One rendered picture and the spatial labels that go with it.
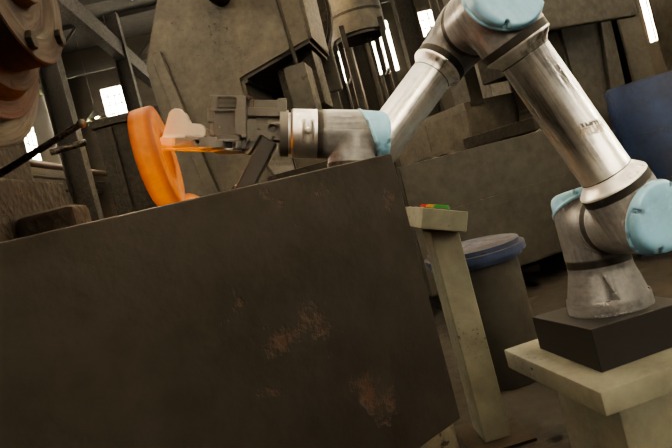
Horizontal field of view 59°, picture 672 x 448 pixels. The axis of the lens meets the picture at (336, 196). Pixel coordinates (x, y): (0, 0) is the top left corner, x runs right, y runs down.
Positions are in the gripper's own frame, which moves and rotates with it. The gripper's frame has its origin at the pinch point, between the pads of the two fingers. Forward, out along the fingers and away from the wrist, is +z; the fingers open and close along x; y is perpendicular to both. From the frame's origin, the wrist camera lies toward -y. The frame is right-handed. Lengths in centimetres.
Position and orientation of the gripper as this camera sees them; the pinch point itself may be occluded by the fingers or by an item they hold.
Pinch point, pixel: (154, 145)
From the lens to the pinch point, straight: 93.2
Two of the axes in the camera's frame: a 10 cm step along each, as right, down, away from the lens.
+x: 0.7, 0.0, -10.0
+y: 0.0, -10.0, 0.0
